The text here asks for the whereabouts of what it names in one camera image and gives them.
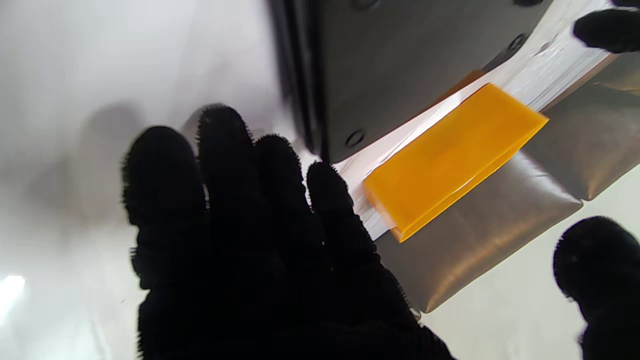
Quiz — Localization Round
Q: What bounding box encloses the brown leather sofa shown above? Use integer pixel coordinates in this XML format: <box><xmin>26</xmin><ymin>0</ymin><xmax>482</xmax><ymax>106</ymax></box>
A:
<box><xmin>375</xmin><ymin>50</ymin><xmax>640</xmax><ymax>314</ymax></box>

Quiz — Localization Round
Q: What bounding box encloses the black tissue box base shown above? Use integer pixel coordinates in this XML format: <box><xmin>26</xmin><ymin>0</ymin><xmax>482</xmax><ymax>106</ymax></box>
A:
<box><xmin>267</xmin><ymin>0</ymin><xmax>556</xmax><ymax>163</ymax></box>

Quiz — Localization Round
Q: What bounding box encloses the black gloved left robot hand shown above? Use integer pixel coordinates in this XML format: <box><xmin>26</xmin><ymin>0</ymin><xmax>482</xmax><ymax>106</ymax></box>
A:
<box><xmin>573</xmin><ymin>0</ymin><xmax>640</xmax><ymax>54</ymax></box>

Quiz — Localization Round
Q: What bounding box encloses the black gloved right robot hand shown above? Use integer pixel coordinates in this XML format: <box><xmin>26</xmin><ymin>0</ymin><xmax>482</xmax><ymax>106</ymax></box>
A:
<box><xmin>121</xmin><ymin>104</ymin><xmax>640</xmax><ymax>360</ymax></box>

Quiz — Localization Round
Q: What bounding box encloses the orange plastic tissue box cover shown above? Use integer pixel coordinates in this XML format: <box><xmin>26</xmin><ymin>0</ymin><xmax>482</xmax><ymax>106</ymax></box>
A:
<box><xmin>363</xmin><ymin>70</ymin><xmax>550</xmax><ymax>243</ymax></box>

